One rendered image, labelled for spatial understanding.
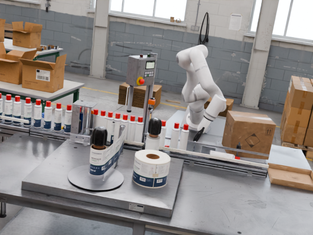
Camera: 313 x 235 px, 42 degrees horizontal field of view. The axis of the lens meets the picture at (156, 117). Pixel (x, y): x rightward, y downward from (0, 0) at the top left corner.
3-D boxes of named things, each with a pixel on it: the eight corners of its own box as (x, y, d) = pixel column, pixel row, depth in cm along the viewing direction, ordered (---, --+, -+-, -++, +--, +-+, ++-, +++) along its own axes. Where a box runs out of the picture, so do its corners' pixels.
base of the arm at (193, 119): (184, 127, 346) (183, 115, 330) (187, 109, 356) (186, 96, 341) (207, 129, 342) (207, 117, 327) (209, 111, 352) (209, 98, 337)
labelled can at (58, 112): (52, 131, 288) (53, 103, 282) (55, 129, 293) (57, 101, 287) (59, 132, 287) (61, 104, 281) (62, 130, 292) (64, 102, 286)
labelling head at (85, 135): (69, 141, 273) (71, 104, 266) (75, 135, 286) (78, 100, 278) (89, 145, 272) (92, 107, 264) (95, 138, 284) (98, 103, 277)
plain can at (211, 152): (209, 151, 274) (240, 157, 271) (210, 148, 279) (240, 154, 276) (208, 158, 276) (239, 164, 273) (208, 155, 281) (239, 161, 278)
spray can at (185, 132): (177, 153, 278) (181, 125, 272) (178, 150, 283) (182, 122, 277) (185, 155, 278) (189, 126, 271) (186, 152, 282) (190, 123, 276)
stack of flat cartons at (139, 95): (116, 103, 694) (118, 85, 684) (125, 96, 744) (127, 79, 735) (153, 110, 683) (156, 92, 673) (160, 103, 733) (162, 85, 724)
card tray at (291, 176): (270, 183, 263) (272, 177, 261) (266, 167, 287) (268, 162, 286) (318, 192, 259) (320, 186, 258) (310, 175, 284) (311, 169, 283)
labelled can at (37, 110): (32, 127, 289) (33, 100, 283) (35, 125, 294) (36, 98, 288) (39, 129, 289) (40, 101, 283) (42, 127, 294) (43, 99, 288)
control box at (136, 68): (125, 83, 277) (128, 55, 272) (143, 81, 289) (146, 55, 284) (135, 87, 271) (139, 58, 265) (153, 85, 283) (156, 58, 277)
